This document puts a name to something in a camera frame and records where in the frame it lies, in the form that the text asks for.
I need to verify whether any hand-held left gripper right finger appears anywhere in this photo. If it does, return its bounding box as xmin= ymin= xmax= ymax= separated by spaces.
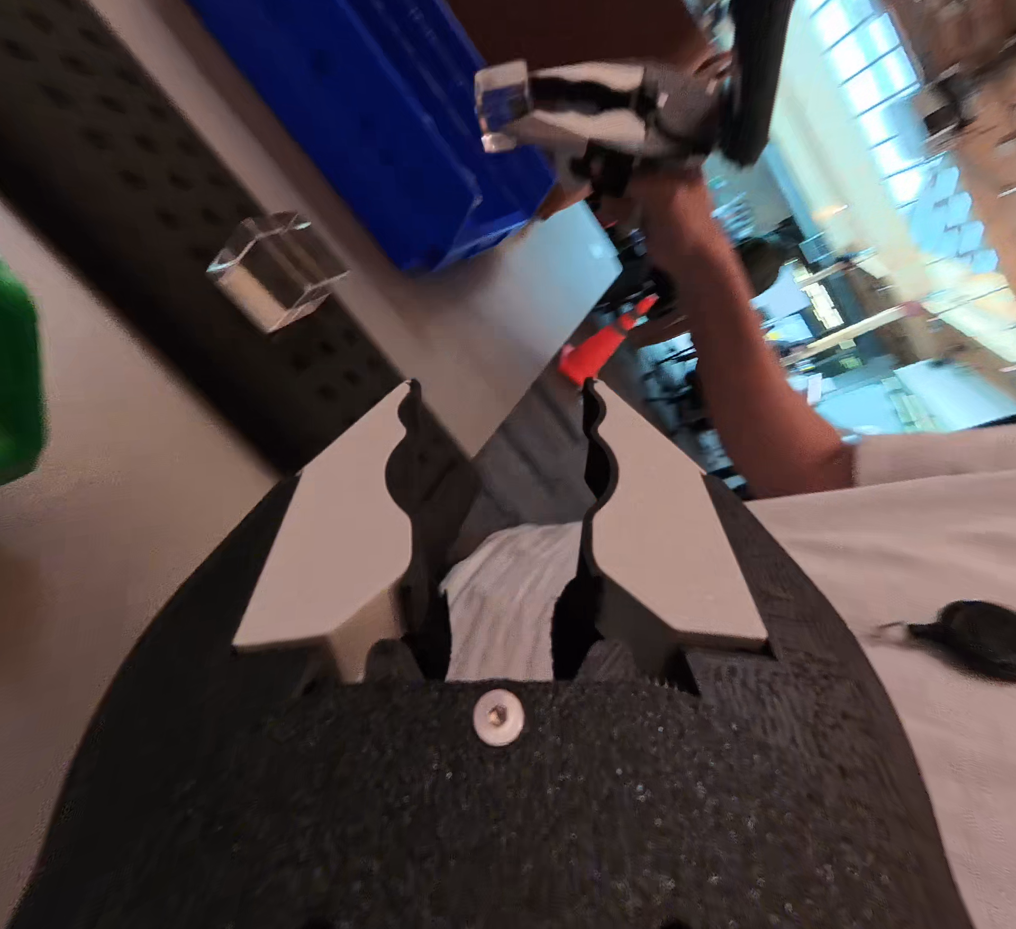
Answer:
xmin=579 ymin=380 xmax=769 ymax=670

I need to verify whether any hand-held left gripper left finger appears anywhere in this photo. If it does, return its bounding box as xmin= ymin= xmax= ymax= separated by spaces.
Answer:
xmin=232 ymin=380 xmax=423 ymax=686

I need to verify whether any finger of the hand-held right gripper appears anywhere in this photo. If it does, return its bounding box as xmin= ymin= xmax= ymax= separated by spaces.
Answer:
xmin=529 ymin=62 xmax=646 ymax=114
xmin=506 ymin=106 xmax=665 ymax=154

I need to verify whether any clear acrylic cube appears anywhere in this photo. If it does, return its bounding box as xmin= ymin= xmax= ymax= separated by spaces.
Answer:
xmin=474 ymin=59 xmax=531 ymax=154
xmin=206 ymin=210 xmax=351 ymax=335

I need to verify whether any blue plastic bin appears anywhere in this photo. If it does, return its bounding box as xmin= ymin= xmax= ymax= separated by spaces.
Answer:
xmin=156 ymin=0 xmax=557 ymax=275

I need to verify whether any person's right forearm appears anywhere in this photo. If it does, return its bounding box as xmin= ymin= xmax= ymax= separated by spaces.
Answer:
xmin=633 ymin=168 xmax=860 ymax=501

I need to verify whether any grey desk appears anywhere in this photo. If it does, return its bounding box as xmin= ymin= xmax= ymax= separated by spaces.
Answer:
xmin=0 ymin=0 xmax=624 ymax=676

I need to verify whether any black perforated desk strip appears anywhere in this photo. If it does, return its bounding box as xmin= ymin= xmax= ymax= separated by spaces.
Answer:
xmin=0 ymin=0 xmax=477 ymax=479

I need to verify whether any orange traffic cone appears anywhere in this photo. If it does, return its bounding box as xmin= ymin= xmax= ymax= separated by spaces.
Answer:
xmin=559 ymin=294 xmax=661 ymax=389

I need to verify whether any small black device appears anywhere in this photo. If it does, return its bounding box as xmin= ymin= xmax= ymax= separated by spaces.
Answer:
xmin=873 ymin=599 xmax=1016 ymax=684

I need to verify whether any green plastic bin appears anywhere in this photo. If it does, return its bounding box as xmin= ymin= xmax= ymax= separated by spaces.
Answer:
xmin=0 ymin=260 xmax=47 ymax=487

